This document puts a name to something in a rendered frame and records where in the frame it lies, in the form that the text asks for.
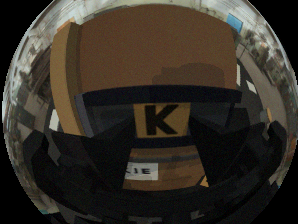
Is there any tan letter tile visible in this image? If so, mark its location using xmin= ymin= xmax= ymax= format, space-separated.
xmin=133 ymin=103 xmax=190 ymax=139
xmin=200 ymin=176 xmax=209 ymax=186

